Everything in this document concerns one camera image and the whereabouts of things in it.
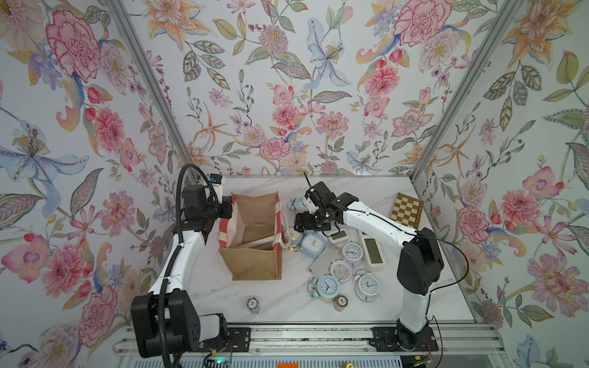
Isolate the pink round alarm clock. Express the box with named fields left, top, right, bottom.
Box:
left=329, top=259, right=354, bottom=285

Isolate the wooden chessboard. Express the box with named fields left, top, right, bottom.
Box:
left=390, top=193, right=423, bottom=229

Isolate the light blue twin-bell clock back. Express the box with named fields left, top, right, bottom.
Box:
left=287, top=197, right=308, bottom=214

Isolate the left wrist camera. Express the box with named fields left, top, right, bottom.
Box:
left=210, top=173, right=225, bottom=203

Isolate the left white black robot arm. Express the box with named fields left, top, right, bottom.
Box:
left=130, top=183, right=232, bottom=367

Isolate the grey round clock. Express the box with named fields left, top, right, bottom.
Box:
left=288, top=229, right=304, bottom=252

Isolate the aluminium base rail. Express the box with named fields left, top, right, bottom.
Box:
left=112, top=321, right=512, bottom=368

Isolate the white twin-bell alarm clock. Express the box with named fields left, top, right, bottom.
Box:
left=354, top=269, right=380, bottom=302

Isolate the blue twin-bell clock front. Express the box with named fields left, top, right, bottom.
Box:
left=307, top=275, right=341, bottom=303

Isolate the white round alarm clock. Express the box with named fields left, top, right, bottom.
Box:
left=341, top=242, right=364, bottom=267

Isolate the small white digital clock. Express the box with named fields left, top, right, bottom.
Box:
left=328, top=228, right=350, bottom=245

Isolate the small beige cylinder clock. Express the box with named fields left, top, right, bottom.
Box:
left=334, top=294, right=348, bottom=313

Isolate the burlap canvas bag red trim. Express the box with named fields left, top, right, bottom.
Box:
left=217, top=193, right=290, bottom=282

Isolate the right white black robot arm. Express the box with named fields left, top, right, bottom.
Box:
left=294, top=182, right=444, bottom=338

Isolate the small grey mini clock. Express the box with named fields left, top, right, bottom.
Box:
left=247, top=297, right=260, bottom=314

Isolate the silver mirror digital clock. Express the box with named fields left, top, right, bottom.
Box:
left=238, top=236, right=275, bottom=250

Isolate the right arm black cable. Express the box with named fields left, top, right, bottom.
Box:
left=303, top=172, right=470, bottom=368

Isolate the blue square alarm clock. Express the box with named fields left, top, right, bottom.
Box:
left=300, top=233, right=328, bottom=259

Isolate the long white digital clock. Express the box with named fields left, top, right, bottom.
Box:
left=360, top=235, right=387, bottom=269

